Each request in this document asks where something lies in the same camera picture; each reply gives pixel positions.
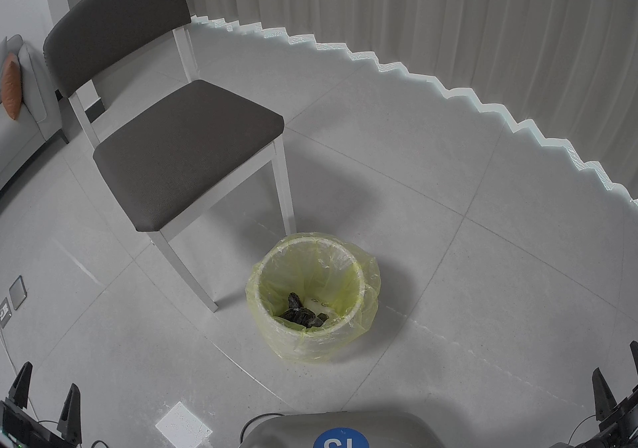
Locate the black plastic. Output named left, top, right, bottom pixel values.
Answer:
left=278, top=292, right=331, bottom=328

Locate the white trash bin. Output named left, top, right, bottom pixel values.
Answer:
left=257, top=236, right=367, bottom=359

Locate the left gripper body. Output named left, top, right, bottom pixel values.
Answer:
left=0, top=399, right=83, bottom=448

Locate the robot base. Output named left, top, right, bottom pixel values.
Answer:
left=242, top=411, right=447, bottom=448

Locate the orange cushion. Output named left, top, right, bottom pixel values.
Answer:
left=1, top=52, right=23, bottom=120

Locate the grey cushioned white chair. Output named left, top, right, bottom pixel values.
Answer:
left=42, top=0, right=298, bottom=313

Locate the pale grey sofa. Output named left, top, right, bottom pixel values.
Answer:
left=0, top=35, right=70, bottom=193

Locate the white curtain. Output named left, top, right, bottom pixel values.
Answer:
left=172, top=0, right=638, bottom=203

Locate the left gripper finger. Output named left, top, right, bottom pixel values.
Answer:
left=7, top=361, right=34, bottom=410
left=56, top=383, right=83, bottom=445

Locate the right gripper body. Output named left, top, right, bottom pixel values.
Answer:
left=595, top=386, right=638, bottom=448

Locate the black cable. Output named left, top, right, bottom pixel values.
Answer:
left=568, top=413, right=599, bottom=448
left=241, top=412, right=286, bottom=442

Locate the yellow plastic bag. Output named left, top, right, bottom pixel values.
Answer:
left=245, top=233, right=382, bottom=363

